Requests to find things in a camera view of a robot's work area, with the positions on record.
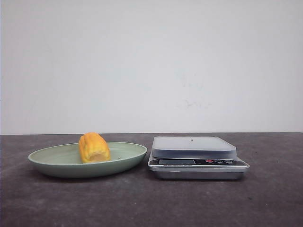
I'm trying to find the yellow corn cob piece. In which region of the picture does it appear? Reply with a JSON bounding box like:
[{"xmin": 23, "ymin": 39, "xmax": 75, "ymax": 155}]
[{"xmin": 78, "ymin": 132, "xmax": 111, "ymax": 163}]

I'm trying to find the silver digital kitchen scale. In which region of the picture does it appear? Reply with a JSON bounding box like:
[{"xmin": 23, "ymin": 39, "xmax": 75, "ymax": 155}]
[{"xmin": 148, "ymin": 136, "xmax": 250, "ymax": 180}]

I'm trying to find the green round plate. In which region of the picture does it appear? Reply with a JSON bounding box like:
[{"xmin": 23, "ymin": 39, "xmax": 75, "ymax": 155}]
[{"xmin": 28, "ymin": 141, "xmax": 147, "ymax": 178}]

